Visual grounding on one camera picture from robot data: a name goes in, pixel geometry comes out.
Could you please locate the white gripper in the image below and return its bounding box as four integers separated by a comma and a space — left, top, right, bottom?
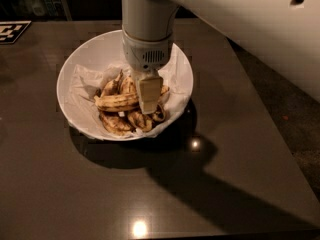
122, 30, 173, 114

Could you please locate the spotted yellow banana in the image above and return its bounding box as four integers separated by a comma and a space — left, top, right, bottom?
94, 92, 157, 114

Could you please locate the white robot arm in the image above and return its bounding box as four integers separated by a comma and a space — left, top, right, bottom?
122, 0, 320, 112

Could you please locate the middle spotted banana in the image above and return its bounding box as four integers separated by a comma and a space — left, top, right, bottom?
120, 76, 153, 132

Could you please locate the right long-stem banana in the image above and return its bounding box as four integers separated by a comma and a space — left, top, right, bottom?
151, 104, 166, 123

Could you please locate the white bowl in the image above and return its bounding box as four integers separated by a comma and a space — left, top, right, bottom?
56, 29, 194, 142

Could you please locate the black white fiducial marker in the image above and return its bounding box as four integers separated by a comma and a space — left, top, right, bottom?
0, 21, 31, 45

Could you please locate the background shelf with bottles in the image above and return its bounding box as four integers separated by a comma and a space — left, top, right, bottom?
0, 0, 72, 21

